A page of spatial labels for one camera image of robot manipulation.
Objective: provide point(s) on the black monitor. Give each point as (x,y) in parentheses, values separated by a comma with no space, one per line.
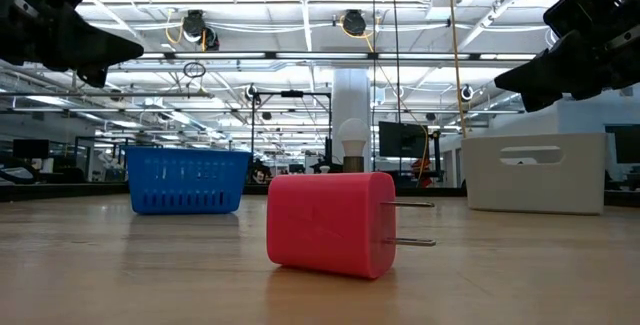
(402,140)
(627,145)

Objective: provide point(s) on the pink wall charger plug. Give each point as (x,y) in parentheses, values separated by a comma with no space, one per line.
(325,225)

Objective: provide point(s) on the black aluminium rig frame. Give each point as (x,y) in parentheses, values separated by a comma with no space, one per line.
(253,130)

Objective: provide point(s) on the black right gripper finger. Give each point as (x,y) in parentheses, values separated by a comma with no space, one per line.
(540,102)
(560,72)

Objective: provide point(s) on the white bulb brass lamp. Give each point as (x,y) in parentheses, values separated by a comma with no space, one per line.
(353,135)

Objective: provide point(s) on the blue plastic basket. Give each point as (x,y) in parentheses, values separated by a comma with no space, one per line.
(185,180)

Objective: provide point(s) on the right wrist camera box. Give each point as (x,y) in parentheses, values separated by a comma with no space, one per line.
(580,7)

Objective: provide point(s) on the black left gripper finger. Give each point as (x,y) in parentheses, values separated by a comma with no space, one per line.
(92,77)
(95,50)

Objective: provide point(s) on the small monitor screen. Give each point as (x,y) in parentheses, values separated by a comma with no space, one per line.
(31,149)

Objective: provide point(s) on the white plastic bin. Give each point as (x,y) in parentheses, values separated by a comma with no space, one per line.
(580,185)

